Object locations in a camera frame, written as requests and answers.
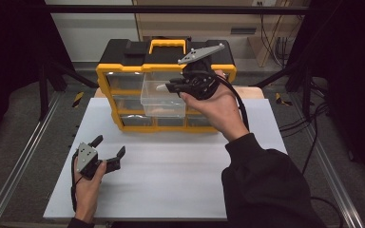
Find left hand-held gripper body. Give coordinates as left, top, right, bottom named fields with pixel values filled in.
left=75, top=142, right=122, bottom=181

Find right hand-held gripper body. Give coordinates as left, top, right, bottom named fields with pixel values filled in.
left=177, top=43, right=226, bottom=101

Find clear plastic storage drawer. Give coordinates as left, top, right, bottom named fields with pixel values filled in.
left=140, top=71, right=188, bottom=119

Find yellow black drawer organizer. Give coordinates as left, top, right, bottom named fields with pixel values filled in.
left=95, top=38, right=238, bottom=133

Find person's right hand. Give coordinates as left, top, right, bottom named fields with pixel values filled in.
left=180, top=69, right=250, bottom=143

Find person's left hand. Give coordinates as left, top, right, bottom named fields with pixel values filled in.
left=73, top=160, right=107, bottom=224

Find yellow black tape marker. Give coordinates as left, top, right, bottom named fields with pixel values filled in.
left=71, top=91, right=86, bottom=108
left=275, top=92, right=293, bottom=107

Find wooden table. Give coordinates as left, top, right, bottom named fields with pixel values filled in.
left=94, top=85, right=264, bottom=100

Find grid of clear drawers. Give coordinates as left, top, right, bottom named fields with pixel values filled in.
left=105, top=71, right=230, bottom=127

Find black metal stand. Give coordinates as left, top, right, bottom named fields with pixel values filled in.
left=37, top=60, right=99, bottom=122
left=250, top=60, right=331, bottom=118

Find black metal crossbar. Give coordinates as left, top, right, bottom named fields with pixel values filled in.
left=44, top=4, right=310, bottom=15

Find black curtain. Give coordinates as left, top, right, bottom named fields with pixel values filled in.
left=0, top=0, right=74, bottom=153
left=298, top=0, right=365, bottom=184

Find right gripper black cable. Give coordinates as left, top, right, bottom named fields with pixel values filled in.
left=215, top=74, right=251, bottom=132

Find aluminium floor rail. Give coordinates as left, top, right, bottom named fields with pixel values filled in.
left=310, top=126, right=365, bottom=228
left=0, top=91, right=61, bottom=228

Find hanging black cables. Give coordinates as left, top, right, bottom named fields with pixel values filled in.
left=259, top=3, right=298, bottom=67

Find black floor cables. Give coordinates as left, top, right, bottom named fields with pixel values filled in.
left=279, top=101, right=345, bottom=228

